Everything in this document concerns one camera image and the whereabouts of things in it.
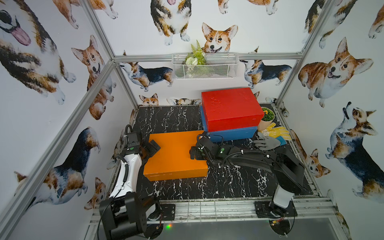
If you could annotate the artificial fern with white flower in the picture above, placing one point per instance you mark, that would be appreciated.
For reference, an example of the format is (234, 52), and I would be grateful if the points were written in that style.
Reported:
(195, 62)

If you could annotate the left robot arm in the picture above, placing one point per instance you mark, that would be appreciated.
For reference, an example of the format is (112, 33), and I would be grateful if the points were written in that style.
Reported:
(124, 214)

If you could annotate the blue shoebox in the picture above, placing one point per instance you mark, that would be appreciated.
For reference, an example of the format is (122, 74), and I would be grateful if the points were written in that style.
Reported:
(227, 135)

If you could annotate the blue cloth piece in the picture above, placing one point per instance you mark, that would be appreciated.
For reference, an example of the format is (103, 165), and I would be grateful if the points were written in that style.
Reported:
(281, 140)

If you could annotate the aluminium front rail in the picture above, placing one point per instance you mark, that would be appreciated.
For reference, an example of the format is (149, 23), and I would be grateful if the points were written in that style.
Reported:
(223, 210)

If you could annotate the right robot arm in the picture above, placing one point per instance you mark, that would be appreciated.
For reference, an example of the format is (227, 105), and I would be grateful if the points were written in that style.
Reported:
(286, 168)

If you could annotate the white wire mesh basket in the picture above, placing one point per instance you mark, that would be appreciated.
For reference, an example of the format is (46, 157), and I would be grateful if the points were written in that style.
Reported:
(206, 66)

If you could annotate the orange shoebox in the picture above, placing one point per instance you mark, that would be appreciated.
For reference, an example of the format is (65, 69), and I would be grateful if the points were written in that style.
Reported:
(173, 160)

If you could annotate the potted green plant with flower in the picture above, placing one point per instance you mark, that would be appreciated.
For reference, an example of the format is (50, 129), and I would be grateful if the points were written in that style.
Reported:
(267, 119)

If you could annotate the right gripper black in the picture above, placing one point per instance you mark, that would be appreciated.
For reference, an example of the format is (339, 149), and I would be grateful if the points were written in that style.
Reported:
(196, 157)

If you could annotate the grey work glove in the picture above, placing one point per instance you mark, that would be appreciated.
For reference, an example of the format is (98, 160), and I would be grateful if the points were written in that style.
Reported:
(265, 143)

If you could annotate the yellow work glove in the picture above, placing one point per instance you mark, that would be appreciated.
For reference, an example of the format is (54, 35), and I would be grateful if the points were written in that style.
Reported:
(273, 131)

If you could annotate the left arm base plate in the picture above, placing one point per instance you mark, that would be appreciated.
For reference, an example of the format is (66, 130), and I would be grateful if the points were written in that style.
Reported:
(168, 212)

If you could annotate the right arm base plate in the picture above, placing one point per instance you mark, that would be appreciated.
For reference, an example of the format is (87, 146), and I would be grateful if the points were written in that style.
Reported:
(267, 209)

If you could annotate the red shoebox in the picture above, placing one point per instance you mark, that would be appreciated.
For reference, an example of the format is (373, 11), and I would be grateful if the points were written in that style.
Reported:
(231, 109)

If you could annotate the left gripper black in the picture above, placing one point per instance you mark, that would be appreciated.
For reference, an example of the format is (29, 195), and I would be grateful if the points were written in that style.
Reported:
(148, 149)

